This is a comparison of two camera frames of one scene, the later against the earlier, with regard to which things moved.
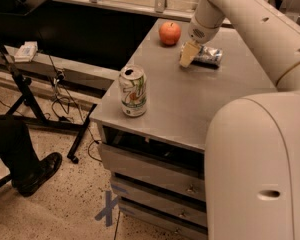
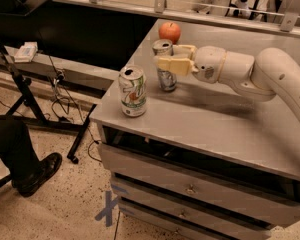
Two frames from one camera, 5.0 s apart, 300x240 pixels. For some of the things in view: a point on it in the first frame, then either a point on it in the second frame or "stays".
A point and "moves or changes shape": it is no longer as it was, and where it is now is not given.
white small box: x=26 y=52 stays
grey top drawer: x=154 y=172 stays
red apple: x=169 y=32 stays
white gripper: x=201 y=34 → x=208 y=63
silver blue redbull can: x=210 y=55 moves or changes shape
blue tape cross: x=107 y=211 stays
